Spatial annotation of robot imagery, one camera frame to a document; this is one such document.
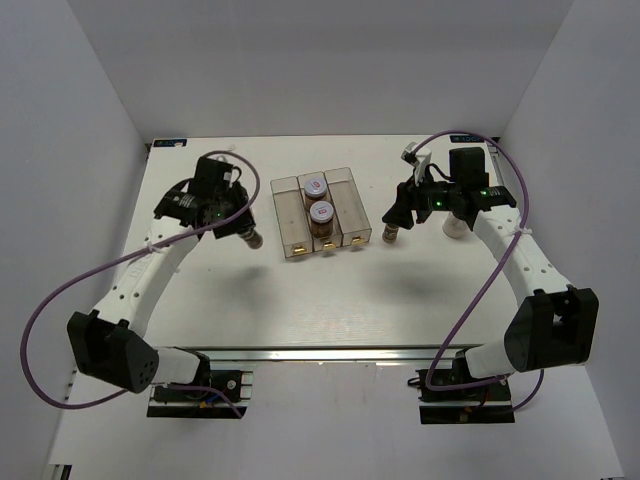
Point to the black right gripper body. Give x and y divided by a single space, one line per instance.
436 196

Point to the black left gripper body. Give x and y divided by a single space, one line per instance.
226 201

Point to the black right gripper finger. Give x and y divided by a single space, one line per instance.
405 196
399 215

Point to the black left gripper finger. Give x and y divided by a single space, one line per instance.
245 222
226 230

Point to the small black-cap spice bottle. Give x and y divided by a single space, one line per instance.
390 233

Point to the white salt shaker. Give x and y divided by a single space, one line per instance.
454 227

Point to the brown jar white lid front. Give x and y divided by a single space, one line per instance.
321 215

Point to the brown jar white lid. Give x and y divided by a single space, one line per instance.
321 215
315 189

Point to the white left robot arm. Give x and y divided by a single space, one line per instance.
109 342

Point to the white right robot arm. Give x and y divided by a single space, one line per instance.
555 321

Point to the right clear organizer bin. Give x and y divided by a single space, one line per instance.
349 209

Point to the clear organizer bin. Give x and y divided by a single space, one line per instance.
320 244
291 217
349 209

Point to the blue label sticker right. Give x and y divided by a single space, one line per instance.
465 139

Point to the blue label sticker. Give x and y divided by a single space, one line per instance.
465 139
169 143

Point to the left clear organizer bin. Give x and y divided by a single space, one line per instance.
291 217

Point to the middle clear organizer bin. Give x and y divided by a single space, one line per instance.
320 244

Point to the blue label sticker left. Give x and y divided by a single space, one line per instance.
169 143

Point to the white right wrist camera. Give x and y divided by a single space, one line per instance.
419 162

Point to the aluminium table edge rail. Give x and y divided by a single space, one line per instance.
320 354

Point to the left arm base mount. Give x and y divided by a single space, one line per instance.
219 391

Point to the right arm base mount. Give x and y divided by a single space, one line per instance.
490 404

